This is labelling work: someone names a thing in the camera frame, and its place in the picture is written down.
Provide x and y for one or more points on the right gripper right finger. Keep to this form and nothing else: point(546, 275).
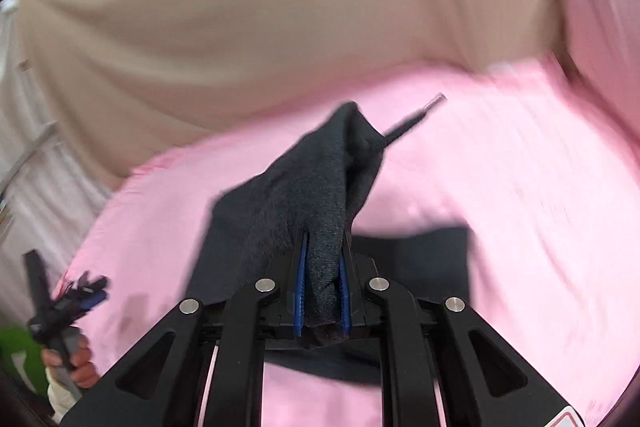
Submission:
point(405, 305)

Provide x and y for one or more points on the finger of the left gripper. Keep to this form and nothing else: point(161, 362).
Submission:
point(75, 284)
point(90, 293)

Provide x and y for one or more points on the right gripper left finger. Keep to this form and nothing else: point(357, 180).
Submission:
point(202, 365)

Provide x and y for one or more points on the dark grey pants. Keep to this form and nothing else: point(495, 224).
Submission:
point(316, 190)

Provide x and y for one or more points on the person left hand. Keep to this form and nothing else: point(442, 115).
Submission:
point(84, 374)

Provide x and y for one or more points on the white curtain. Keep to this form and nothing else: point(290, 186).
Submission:
point(48, 202)

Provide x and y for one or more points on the pink bed quilt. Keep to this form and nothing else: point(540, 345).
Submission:
point(548, 187)

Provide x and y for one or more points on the beige padded headboard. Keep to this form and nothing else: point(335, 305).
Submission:
point(127, 79)

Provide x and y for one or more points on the pink pillow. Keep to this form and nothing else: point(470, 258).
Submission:
point(602, 39)

